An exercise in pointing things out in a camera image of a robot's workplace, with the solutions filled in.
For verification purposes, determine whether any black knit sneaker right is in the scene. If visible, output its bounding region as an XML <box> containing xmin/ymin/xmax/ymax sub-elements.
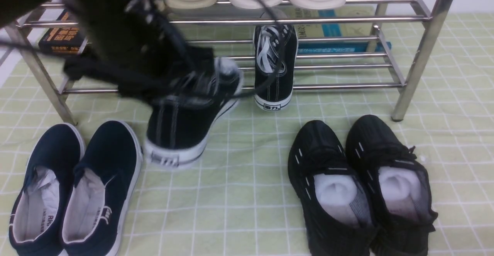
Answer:
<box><xmin>345</xmin><ymin>115</ymin><xmax>438</xmax><ymax>256</ymax></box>

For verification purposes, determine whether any navy slip-on shoe left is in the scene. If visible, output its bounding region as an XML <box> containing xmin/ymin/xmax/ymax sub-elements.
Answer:
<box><xmin>8</xmin><ymin>123</ymin><xmax>85</xmax><ymax>256</ymax></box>

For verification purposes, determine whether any blue green book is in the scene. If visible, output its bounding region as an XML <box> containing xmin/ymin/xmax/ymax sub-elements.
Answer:
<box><xmin>283</xmin><ymin>5</ymin><xmax>375</xmax><ymax>55</ymax></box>

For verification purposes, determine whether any black knit sneaker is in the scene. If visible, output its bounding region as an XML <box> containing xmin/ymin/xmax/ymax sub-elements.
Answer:
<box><xmin>287</xmin><ymin>120</ymin><xmax>378</xmax><ymax>256</ymax></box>
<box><xmin>345</xmin><ymin>115</ymin><xmax>438</xmax><ymax>256</ymax></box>

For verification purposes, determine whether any navy slip-on shoe right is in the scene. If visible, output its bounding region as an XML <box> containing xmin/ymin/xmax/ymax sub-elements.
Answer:
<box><xmin>60</xmin><ymin>120</ymin><xmax>143</xmax><ymax>256</ymax></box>

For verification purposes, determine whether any black orange book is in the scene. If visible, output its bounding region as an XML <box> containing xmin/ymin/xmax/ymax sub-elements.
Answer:
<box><xmin>38</xmin><ymin>27</ymin><xmax>86</xmax><ymax>54</ymax></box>

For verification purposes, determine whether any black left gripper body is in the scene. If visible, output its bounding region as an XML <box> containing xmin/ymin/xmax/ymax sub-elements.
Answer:
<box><xmin>63</xmin><ymin>36</ymin><xmax>217</xmax><ymax>103</ymax></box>

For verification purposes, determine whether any black canvas sneaker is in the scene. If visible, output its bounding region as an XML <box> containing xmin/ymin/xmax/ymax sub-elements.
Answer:
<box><xmin>253</xmin><ymin>24</ymin><xmax>298</xmax><ymax>112</ymax></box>
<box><xmin>144</xmin><ymin>57</ymin><xmax>244</xmax><ymax>169</ymax></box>

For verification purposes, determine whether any green checkered tablecloth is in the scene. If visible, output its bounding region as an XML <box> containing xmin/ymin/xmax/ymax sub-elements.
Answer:
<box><xmin>0</xmin><ymin>13</ymin><xmax>493</xmax><ymax>256</ymax></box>

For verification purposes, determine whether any black knit sneaker left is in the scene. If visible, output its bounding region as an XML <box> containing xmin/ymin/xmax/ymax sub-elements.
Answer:
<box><xmin>287</xmin><ymin>120</ymin><xmax>378</xmax><ymax>256</ymax></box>

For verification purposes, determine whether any stainless steel shoe rack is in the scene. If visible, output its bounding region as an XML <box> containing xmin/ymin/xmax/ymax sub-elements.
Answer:
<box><xmin>5</xmin><ymin>0</ymin><xmax>453</xmax><ymax>124</ymax></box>

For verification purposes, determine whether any navy slip-on shoe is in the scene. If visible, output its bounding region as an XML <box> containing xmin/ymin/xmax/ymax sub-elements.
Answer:
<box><xmin>8</xmin><ymin>123</ymin><xmax>85</xmax><ymax>256</ymax></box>
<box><xmin>60</xmin><ymin>120</ymin><xmax>143</xmax><ymax>256</ymax></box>

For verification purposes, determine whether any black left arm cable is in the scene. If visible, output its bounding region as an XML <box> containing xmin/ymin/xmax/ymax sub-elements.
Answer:
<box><xmin>0</xmin><ymin>0</ymin><xmax>289</xmax><ymax>102</ymax></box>

